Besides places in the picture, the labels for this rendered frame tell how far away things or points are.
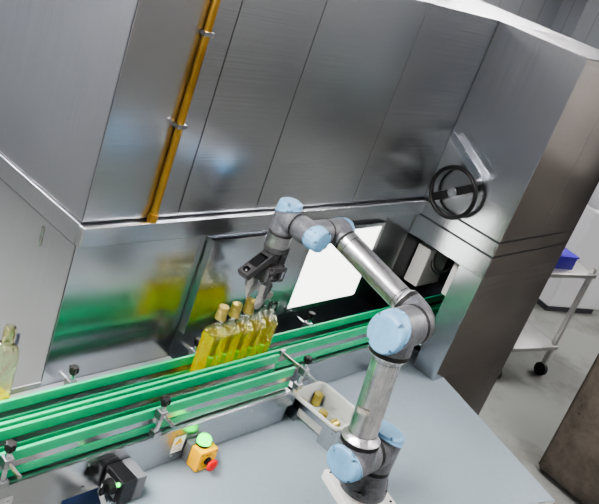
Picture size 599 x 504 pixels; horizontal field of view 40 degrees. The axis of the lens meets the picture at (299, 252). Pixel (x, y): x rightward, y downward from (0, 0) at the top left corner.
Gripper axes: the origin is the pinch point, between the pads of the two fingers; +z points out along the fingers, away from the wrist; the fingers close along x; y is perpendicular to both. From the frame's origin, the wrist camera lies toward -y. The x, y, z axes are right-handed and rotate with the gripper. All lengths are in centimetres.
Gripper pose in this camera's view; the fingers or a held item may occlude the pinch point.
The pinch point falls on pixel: (250, 302)
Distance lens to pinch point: 258.5
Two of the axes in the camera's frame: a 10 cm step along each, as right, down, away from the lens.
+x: -6.8, -4.9, 5.4
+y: 6.5, -0.9, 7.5
